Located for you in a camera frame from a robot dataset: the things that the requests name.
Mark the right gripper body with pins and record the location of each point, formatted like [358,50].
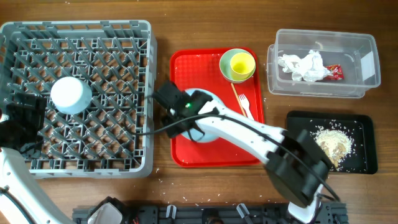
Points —
[169,121]

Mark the yellow cup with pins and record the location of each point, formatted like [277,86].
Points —
[242,66]

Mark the white plastic fork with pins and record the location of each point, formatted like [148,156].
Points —
[245,104]

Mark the small light blue bowl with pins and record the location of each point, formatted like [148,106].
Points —
[71,95]

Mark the red snack wrapper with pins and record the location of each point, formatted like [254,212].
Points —
[336,72]

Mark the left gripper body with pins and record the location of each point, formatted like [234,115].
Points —
[25,122]

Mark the clear plastic bin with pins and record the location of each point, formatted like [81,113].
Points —
[356,54]

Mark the white napkin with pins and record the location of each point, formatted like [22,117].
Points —
[291,64]

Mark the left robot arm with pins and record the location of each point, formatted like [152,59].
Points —
[22,198]

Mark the light blue plate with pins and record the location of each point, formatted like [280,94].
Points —
[196,135]

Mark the green bowl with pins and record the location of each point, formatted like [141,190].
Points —
[224,64]

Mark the red plastic tray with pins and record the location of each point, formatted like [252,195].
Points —
[200,68]

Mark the wooden chopstick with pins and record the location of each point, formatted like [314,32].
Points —
[238,100]

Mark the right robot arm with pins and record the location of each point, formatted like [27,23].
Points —
[296,165]

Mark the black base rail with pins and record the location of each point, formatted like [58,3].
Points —
[329,212]

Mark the grey dishwasher rack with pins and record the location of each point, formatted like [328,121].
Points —
[117,60]

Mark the food scraps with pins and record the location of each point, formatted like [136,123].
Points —
[336,140]

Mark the white tissue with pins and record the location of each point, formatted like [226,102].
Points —
[310,68]

